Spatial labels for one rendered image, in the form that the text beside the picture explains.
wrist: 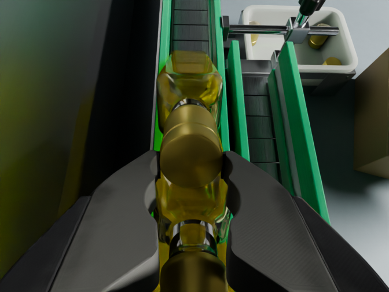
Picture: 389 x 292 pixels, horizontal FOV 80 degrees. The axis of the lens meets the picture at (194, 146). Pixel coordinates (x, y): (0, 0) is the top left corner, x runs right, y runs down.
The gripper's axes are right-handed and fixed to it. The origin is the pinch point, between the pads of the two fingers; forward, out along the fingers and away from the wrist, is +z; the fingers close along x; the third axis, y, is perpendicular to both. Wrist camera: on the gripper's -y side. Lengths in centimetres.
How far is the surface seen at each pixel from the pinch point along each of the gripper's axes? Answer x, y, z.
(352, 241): 30.2, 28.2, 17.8
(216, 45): 3.6, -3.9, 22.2
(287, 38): 14.1, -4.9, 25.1
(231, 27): 5.9, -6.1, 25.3
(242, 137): 5.9, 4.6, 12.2
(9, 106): -11.7, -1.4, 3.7
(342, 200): 30.2, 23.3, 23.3
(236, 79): 5.9, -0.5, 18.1
